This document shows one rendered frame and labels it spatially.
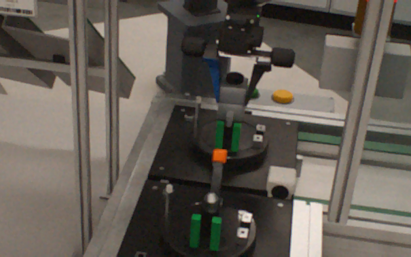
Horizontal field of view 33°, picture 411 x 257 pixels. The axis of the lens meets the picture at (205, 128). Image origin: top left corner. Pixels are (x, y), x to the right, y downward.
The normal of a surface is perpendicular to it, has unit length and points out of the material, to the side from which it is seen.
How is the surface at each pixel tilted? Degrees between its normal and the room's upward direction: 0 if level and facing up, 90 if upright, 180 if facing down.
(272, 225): 0
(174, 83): 90
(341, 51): 90
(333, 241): 90
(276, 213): 0
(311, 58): 0
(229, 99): 91
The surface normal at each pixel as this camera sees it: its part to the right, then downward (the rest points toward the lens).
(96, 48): 0.95, 0.22
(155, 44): 0.06, -0.85
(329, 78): -0.15, 0.51
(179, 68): -0.87, 0.22
